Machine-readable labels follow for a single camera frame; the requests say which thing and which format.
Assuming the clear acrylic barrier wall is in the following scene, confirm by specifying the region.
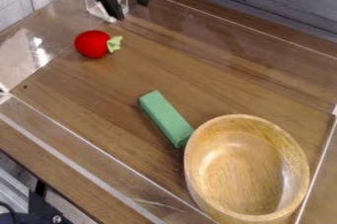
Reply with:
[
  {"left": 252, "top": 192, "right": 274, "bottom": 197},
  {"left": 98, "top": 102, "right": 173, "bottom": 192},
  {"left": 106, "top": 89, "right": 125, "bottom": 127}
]
[{"left": 0, "top": 0, "right": 337, "bottom": 224}]

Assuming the wooden bowl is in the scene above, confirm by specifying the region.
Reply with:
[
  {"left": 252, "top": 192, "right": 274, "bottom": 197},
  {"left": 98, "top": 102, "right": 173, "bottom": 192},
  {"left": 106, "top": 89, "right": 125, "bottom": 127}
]
[{"left": 184, "top": 114, "right": 309, "bottom": 224}]

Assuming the black clamp mount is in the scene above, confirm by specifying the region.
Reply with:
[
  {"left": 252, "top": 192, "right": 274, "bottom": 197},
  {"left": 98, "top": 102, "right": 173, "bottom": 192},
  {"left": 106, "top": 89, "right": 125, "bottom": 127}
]
[{"left": 25, "top": 182, "right": 74, "bottom": 224}]

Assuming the red plush strawberry toy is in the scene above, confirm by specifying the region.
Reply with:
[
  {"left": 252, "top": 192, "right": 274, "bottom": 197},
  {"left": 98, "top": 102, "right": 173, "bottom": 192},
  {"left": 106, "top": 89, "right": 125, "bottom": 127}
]
[{"left": 73, "top": 30, "right": 122, "bottom": 58}]

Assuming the green rectangular block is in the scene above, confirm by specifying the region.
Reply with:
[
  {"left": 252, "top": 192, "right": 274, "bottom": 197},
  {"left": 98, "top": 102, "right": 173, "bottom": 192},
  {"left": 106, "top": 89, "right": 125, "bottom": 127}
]
[{"left": 140, "top": 91, "right": 193, "bottom": 149}]

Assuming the clear acrylic corner bracket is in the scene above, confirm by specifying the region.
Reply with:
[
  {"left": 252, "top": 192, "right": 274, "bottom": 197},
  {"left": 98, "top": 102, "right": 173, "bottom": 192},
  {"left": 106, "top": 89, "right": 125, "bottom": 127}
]
[{"left": 84, "top": 0, "right": 129, "bottom": 23}]

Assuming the black cable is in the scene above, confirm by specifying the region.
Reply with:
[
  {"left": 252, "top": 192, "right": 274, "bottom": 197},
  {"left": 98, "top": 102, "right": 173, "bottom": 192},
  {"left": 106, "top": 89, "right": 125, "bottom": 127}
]
[{"left": 0, "top": 201, "right": 17, "bottom": 224}]

